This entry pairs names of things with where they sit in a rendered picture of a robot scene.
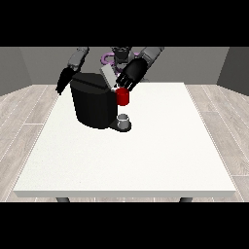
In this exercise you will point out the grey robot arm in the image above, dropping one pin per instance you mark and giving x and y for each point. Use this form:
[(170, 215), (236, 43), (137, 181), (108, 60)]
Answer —
[(77, 58), (151, 53)]

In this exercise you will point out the pale grey machine lid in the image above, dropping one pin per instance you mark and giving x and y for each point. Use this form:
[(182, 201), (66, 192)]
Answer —
[(108, 76)]

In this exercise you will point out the red pod holder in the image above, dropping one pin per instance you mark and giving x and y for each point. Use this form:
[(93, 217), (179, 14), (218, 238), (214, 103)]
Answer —
[(122, 96)]

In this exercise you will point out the black coffee machine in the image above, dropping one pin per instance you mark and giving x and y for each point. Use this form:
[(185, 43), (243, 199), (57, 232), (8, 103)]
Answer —
[(92, 102)]

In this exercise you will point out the grey robot trunk purple rings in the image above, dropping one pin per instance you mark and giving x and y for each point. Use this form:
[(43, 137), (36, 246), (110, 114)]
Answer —
[(120, 55)]

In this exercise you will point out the small grey cup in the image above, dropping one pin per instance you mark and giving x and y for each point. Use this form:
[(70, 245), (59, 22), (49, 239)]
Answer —
[(123, 121)]

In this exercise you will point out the dark table leg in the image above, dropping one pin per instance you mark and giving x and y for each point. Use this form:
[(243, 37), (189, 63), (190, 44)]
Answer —
[(63, 199), (185, 199)]

